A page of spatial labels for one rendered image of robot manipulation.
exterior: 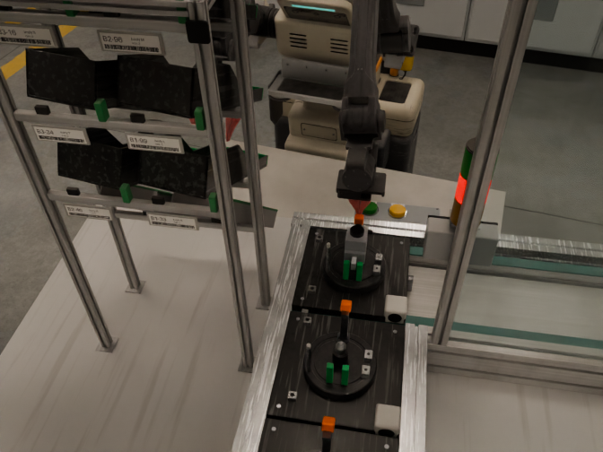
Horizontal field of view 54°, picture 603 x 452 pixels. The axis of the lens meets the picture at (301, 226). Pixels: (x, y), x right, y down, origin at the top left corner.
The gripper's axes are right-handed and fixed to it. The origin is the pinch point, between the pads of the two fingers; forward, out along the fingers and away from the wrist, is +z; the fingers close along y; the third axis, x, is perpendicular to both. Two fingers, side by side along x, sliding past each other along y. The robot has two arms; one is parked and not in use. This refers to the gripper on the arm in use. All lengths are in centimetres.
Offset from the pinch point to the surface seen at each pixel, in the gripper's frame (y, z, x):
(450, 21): 39, 85, 283
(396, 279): 9.5, 9.5, -10.2
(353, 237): -0.5, -2.0, -10.0
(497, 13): 67, 76, 279
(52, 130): -46, -38, -30
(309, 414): -4.6, 9.4, -44.9
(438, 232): 14.7, -17.4, -22.1
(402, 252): 10.6, 9.6, -1.8
